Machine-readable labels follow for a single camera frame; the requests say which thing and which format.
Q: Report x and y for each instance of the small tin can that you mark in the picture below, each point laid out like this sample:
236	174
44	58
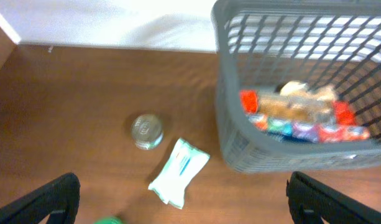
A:
147	131

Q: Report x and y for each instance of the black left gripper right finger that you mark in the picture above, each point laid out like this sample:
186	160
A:
311	201

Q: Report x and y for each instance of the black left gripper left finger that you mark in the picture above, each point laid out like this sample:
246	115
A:
57	201

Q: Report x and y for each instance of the green lid jar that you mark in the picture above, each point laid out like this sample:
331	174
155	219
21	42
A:
109	220

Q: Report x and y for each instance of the grey plastic basket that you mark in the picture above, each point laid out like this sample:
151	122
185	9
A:
263	44

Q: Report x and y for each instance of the light green wipes pack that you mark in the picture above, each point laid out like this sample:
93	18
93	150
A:
184	163

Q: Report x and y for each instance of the red orange pasta pack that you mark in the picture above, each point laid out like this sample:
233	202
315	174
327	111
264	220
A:
298	108

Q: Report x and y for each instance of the blue tissue pack box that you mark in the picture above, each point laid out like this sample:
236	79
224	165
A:
294	131

